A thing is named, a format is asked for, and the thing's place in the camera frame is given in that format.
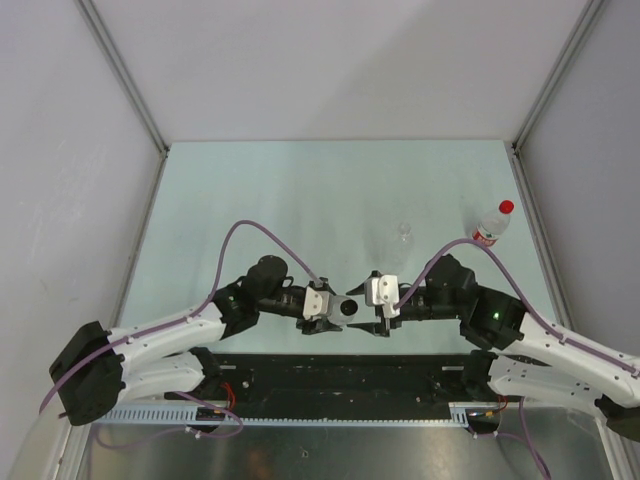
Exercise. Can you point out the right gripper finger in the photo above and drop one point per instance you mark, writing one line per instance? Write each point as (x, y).
(358, 290)
(378, 328)

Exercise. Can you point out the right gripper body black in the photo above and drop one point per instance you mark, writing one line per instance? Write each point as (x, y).
(409, 314)

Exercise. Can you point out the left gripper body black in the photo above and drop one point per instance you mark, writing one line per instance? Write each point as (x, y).
(308, 326)

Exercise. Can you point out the black bottle cap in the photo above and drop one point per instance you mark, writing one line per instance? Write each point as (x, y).
(348, 308)

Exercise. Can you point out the short clear bottle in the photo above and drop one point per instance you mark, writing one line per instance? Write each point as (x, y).
(334, 315)

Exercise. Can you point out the clear bottle red label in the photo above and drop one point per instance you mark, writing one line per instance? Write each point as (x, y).
(491, 227)

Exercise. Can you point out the red bottle cap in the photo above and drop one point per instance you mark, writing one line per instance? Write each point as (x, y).
(506, 207)

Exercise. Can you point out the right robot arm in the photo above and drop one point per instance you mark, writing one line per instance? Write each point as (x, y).
(517, 352)

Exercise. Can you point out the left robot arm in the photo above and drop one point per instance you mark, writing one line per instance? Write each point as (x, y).
(99, 368)

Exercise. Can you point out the tall clear empty bottle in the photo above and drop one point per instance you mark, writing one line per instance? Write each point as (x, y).
(400, 248)

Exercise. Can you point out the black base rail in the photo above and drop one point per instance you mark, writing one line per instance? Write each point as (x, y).
(264, 384)

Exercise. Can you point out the slotted cable duct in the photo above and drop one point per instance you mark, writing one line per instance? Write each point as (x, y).
(446, 415)

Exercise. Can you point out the right aluminium corner post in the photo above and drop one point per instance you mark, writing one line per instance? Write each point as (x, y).
(577, 38)

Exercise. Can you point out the aluminium corner post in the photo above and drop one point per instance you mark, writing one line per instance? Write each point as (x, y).
(117, 64)
(577, 38)

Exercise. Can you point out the left aluminium corner post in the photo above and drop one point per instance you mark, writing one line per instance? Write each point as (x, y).
(117, 64)

